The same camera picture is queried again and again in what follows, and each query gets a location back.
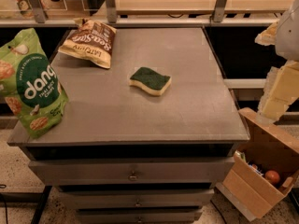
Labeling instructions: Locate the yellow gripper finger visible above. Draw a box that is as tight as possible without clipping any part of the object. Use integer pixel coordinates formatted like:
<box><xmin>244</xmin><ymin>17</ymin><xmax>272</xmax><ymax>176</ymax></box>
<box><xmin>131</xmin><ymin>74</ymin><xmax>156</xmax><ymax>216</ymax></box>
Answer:
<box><xmin>258</xmin><ymin>61</ymin><xmax>299</xmax><ymax>121</ymax></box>
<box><xmin>255</xmin><ymin>21</ymin><xmax>278</xmax><ymax>46</ymax></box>

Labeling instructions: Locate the green and yellow sponge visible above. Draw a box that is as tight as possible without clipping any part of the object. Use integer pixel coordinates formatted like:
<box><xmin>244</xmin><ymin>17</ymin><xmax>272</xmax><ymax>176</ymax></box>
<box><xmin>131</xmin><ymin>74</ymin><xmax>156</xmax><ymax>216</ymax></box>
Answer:
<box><xmin>129</xmin><ymin>67</ymin><xmax>172</xmax><ymax>96</ymax></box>

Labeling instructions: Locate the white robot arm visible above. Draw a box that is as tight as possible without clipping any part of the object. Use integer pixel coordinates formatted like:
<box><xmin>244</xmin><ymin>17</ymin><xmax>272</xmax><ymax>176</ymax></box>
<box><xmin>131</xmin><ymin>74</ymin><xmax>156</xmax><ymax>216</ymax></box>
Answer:
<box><xmin>255</xmin><ymin>0</ymin><xmax>299</xmax><ymax>123</ymax></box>

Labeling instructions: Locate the brown sea salt chip bag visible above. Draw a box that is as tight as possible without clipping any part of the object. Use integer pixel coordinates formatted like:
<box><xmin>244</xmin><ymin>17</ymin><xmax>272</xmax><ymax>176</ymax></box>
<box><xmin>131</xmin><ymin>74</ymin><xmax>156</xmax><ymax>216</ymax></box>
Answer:
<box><xmin>59</xmin><ymin>19</ymin><xmax>117</xmax><ymax>69</ymax></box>

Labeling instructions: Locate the green dang rice chips bag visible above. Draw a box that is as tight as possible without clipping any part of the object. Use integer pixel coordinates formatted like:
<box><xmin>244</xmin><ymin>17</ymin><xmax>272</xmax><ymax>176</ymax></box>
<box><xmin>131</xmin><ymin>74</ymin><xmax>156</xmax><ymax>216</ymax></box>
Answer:
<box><xmin>0</xmin><ymin>28</ymin><xmax>68</xmax><ymax>138</ymax></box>

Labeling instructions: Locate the red apple in box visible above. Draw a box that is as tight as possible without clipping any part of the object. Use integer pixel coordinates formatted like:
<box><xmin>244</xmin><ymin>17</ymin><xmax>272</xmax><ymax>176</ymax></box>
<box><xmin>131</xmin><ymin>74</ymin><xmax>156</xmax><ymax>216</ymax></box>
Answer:
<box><xmin>264</xmin><ymin>170</ymin><xmax>280</xmax><ymax>186</ymax></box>

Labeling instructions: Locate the open cardboard box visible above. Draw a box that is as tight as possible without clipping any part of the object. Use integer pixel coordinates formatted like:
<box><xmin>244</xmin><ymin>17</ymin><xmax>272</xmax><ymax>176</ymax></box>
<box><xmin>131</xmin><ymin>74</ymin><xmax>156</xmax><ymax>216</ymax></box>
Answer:
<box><xmin>221</xmin><ymin>108</ymin><xmax>299</xmax><ymax>220</ymax></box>

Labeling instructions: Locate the top grey drawer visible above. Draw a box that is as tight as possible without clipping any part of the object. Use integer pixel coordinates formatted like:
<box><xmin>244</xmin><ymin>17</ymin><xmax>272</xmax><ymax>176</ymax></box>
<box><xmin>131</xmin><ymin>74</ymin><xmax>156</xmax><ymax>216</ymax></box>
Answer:
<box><xmin>29</xmin><ymin>157</ymin><xmax>235</xmax><ymax>186</ymax></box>

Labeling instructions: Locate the grey drawer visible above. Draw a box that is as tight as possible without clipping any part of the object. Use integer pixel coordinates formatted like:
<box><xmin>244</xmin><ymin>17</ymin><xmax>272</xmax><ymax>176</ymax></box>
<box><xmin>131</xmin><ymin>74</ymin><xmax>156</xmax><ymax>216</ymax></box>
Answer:
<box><xmin>29</xmin><ymin>157</ymin><xmax>235</xmax><ymax>186</ymax></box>
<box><xmin>60</xmin><ymin>189</ymin><xmax>214</xmax><ymax>209</ymax></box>
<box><xmin>77</xmin><ymin>207</ymin><xmax>202</xmax><ymax>224</ymax></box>

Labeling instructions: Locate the grey metal drawer cabinet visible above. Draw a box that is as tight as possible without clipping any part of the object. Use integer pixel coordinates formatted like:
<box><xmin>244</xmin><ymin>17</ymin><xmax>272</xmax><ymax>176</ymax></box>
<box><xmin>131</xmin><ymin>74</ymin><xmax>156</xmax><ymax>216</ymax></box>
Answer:
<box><xmin>7</xmin><ymin>27</ymin><xmax>250</xmax><ymax>224</ymax></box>

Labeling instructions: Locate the bottom grey drawer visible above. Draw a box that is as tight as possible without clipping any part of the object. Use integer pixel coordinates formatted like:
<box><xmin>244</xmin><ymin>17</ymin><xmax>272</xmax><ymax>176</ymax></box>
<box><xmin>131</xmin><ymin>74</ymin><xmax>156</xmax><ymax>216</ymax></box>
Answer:
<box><xmin>77</xmin><ymin>207</ymin><xmax>202</xmax><ymax>224</ymax></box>

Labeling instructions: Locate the middle grey drawer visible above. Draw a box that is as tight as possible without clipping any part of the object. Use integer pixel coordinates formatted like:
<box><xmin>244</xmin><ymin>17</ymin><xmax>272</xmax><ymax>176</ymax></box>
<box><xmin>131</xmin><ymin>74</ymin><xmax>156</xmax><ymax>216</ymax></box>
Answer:
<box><xmin>60</xmin><ymin>189</ymin><xmax>214</xmax><ymax>209</ymax></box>

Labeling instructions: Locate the wooden shelf rack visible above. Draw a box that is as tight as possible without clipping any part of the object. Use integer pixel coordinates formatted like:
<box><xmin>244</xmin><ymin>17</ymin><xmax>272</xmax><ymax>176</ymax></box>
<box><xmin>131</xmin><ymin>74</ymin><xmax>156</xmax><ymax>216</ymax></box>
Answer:
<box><xmin>0</xmin><ymin>0</ymin><xmax>294</xmax><ymax>27</ymax></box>

